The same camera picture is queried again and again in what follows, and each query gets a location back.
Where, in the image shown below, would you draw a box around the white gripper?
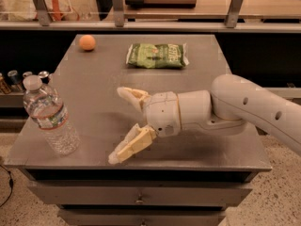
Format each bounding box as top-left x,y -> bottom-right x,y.
108,87 -> 181,165

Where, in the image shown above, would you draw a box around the clear plastic water bottle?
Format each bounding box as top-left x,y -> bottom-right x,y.
23,75 -> 80,155

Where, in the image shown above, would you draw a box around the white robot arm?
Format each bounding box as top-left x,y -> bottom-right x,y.
108,74 -> 301,165

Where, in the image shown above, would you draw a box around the green jalapeno chip bag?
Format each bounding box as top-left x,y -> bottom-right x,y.
126,43 -> 189,69

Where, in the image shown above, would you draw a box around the white orange plastic bag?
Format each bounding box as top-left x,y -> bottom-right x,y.
5,0 -> 78,22

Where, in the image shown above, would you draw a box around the grey drawer cabinet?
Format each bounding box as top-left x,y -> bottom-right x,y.
6,35 -> 271,213

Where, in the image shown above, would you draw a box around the orange ball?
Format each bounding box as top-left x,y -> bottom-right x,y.
79,35 -> 96,51

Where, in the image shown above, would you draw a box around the dark soda can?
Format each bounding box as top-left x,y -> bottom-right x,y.
39,71 -> 50,84

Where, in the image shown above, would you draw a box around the upper grey drawer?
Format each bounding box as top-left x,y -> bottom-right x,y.
28,181 -> 251,207

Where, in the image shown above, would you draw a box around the grey drawer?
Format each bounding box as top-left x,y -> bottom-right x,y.
58,209 -> 226,226
28,181 -> 251,207

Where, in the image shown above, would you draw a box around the lower grey drawer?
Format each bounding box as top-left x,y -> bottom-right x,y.
58,209 -> 226,226

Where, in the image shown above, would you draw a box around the silver soda can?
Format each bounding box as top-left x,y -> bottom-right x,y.
23,72 -> 33,78

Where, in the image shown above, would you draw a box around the blue soda can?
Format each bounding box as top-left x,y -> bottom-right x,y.
8,70 -> 24,91

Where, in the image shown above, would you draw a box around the middle metal shelf bracket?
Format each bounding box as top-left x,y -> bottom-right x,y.
112,0 -> 124,27

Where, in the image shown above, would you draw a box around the metal shelf bracket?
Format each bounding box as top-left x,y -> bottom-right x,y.
112,0 -> 124,27
224,0 -> 244,28
33,0 -> 52,26

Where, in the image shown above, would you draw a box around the black cable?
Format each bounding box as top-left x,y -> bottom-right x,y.
0,163 -> 15,208

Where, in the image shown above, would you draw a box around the right metal shelf bracket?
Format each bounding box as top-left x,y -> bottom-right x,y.
224,0 -> 244,28

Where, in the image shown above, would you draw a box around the left metal shelf bracket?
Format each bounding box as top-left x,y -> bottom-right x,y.
33,0 -> 52,26

